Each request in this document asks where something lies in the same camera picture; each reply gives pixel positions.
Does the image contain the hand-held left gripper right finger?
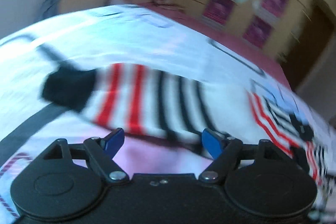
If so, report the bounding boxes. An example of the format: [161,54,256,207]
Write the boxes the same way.
[199,128,292,183]

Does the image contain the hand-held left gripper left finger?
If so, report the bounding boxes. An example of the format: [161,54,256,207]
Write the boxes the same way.
[42,128,129,184]

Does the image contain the red black striped white sweater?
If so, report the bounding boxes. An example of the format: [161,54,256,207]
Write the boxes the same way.
[41,63,331,189]

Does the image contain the printed blue white blanket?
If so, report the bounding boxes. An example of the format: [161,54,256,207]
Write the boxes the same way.
[0,4,336,224]

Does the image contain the pink bed sheet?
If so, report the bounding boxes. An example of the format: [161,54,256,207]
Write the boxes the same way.
[136,1,292,90]

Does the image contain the dark brown door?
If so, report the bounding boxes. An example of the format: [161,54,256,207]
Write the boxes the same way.
[277,2,336,89]

